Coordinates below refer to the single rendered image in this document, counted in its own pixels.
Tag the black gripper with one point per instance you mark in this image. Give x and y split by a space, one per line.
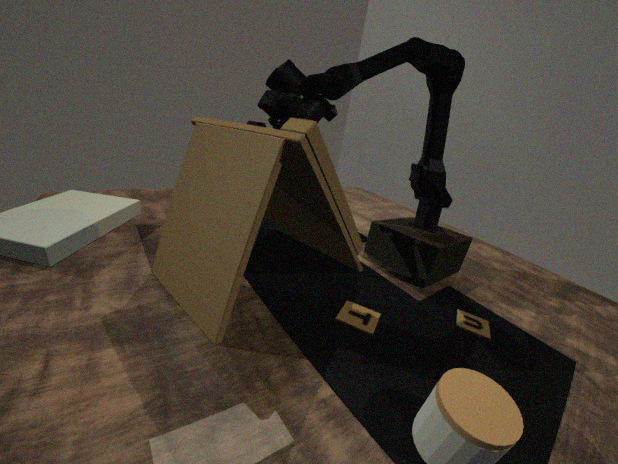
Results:
278 124

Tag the tan a-frame board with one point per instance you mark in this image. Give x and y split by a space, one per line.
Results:
231 174

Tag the grey cylindrical container with tan lid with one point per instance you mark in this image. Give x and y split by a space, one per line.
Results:
467 419

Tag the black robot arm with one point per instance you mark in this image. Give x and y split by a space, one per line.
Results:
443 68

